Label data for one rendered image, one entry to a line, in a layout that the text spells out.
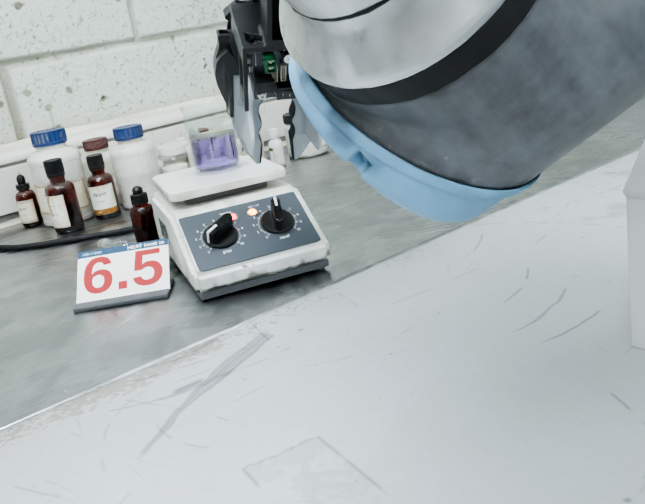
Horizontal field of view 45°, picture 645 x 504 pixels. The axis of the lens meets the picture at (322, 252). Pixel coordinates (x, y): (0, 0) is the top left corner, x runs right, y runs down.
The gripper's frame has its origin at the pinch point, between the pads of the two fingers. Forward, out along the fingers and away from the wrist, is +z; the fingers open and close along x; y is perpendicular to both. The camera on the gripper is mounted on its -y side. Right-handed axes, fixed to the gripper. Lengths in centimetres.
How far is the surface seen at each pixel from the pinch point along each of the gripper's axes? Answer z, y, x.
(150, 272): 13.7, 0.5, -12.3
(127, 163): 27.9, -34.4, -14.6
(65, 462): 1.2, 27.2, -17.9
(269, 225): 8.4, 1.6, -0.8
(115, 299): 14.3, 2.8, -15.8
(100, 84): 29, -56, -18
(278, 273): 10.6, 5.8, -0.8
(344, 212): 20.1, -11.0, 10.3
